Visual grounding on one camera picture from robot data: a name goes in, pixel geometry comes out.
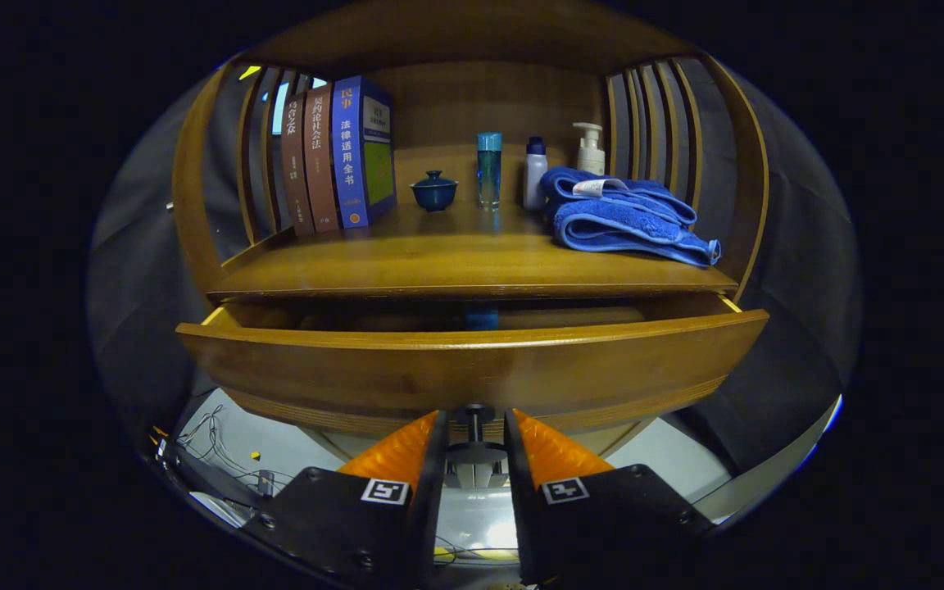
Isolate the reddish brown book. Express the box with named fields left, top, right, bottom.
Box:
left=302, top=82, right=342, bottom=234

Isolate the blue folded towel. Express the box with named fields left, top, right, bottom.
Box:
left=539, top=166, right=723, bottom=268

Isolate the wooden countertop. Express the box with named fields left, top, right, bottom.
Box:
left=208, top=201, right=739, bottom=300

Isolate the dark brown book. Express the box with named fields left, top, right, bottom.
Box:
left=279, top=92, right=315, bottom=238

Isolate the white pump bottle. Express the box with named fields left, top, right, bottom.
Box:
left=572, top=122, right=606, bottom=176

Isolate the bundle of thin cables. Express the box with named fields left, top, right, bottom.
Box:
left=177, top=406, right=293, bottom=492

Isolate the white bottle with blue cap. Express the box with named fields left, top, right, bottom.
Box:
left=523, top=136, right=549, bottom=212

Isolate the teal glass bottle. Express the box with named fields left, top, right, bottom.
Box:
left=476, top=132, right=503, bottom=210

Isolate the black drawer knob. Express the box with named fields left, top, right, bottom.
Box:
left=447, top=403, right=508, bottom=466

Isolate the wooden cabinet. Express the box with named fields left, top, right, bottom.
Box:
left=170, top=0, right=770, bottom=460

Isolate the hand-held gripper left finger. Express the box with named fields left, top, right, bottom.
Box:
left=243, top=410, right=450, bottom=589

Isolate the blue lidded teacup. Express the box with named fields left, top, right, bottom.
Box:
left=410, top=170, right=460, bottom=214

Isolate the blue book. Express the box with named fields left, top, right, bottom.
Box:
left=331, top=75, right=397, bottom=229

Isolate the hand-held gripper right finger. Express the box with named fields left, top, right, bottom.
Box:
left=505, top=408, right=715, bottom=587

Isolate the wooden drawer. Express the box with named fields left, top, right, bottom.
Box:
left=175, top=291, right=770, bottom=435

